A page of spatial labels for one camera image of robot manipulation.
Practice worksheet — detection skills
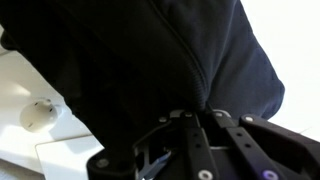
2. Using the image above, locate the white round power socket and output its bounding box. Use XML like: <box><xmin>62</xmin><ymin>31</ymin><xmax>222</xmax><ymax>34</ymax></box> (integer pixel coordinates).
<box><xmin>19</xmin><ymin>98</ymin><xmax>64</xmax><ymax>133</ymax></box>

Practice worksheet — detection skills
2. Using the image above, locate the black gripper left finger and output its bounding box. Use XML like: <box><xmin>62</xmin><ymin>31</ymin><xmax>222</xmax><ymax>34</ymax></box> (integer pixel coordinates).
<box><xmin>87</xmin><ymin>110</ymin><xmax>219</xmax><ymax>180</ymax></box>

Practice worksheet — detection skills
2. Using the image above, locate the white flat desk plate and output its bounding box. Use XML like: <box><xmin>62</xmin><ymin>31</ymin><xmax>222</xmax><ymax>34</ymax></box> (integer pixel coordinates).
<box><xmin>34</xmin><ymin>134</ymin><xmax>105</xmax><ymax>180</ymax></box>

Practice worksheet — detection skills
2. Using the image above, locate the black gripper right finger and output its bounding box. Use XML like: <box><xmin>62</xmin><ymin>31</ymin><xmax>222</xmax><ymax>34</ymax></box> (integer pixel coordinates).
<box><xmin>206</xmin><ymin>109</ymin><xmax>320</xmax><ymax>180</ymax></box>

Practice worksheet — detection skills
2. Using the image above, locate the black cloth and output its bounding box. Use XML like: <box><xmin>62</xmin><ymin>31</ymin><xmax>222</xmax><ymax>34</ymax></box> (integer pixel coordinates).
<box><xmin>0</xmin><ymin>0</ymin><xmax>286</xmax><ymax>168</ymax></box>

